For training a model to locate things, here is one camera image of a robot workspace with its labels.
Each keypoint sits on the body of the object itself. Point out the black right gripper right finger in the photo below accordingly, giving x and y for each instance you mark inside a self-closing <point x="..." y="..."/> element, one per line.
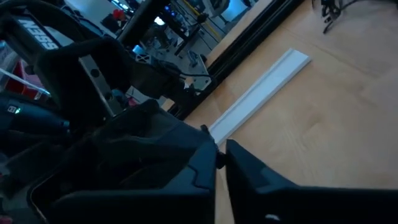
<point x="311" y="205"/>

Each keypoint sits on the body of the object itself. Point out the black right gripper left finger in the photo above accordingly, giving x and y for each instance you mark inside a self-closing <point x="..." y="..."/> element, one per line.
<point x="140" y="208"/>

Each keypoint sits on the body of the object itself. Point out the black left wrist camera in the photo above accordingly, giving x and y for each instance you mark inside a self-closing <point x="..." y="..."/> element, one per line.
<point x="102" y="62"/>

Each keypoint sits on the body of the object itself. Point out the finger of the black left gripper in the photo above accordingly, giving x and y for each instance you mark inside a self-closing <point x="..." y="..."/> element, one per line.
<point x="130" y="165"/>
<point x="161" y="130"/>

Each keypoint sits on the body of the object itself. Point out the white flat duct cover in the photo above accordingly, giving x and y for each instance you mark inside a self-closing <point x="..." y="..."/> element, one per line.
<point x="261" y="90"/>

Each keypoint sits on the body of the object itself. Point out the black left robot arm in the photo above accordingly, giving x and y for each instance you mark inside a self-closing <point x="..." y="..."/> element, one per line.
<point x="40" y="119"/>

